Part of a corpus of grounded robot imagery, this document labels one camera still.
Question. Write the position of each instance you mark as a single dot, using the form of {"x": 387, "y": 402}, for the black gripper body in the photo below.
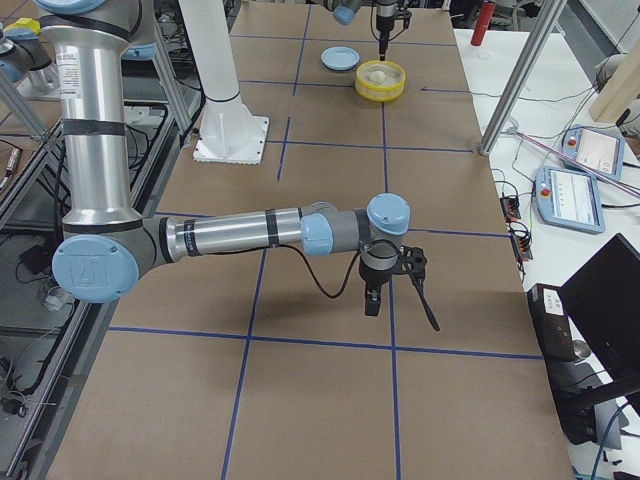
{"x": 383, "y": 22}
{"x": 372, "y": 278}

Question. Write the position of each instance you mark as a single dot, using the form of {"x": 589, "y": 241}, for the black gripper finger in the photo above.
{"x": 383, "y": 42}
{"x": 426, "y": 302}
{"x": 372, "y": 303}

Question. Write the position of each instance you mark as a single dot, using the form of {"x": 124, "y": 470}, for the white steamed bun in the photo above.
{"x": 377, "y": 77}

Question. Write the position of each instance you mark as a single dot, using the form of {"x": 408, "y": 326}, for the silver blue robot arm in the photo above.
{"x": 344, "y": 12}
{"x": 108, "y": 246}

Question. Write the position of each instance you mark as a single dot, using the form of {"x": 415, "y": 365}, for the yellow rimmed steamer basket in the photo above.
{"x": 392, "y": 88}

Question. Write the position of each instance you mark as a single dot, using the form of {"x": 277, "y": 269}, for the light blue plate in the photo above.
{"x": 340, "y": 58}

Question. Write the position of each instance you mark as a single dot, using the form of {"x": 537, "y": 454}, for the red bottle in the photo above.
{"x": 482, "y": 23}

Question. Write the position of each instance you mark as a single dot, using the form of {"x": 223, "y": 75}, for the orange connector board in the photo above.
{"x": 510, "y": 206}

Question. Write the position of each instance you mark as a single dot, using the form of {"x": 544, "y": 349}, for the black computer box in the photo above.
{"x": 551, "y": 323}

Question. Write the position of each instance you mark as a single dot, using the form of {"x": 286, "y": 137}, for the near teach pendant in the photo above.
{"x": 569, "y": 199}

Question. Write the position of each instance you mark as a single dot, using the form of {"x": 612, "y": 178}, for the teach pendant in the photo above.
{"x": 569, "y": 199}
{"x": 595, "y": 148}

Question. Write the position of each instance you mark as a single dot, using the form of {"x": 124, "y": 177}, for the black monitor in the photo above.
{"x": 602, "y": 300}

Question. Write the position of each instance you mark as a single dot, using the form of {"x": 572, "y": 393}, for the far teach pendant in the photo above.
{"x": 595, "y": 148}

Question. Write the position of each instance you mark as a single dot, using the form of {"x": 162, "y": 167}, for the wooden plank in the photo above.
{"x": 617, "y": 82}

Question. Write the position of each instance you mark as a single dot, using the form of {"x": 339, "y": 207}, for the aluminium frame post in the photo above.
{"x": 536, "y": 40}

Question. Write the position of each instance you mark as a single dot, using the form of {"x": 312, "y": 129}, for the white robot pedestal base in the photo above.
{"x": 228, "y": 132}

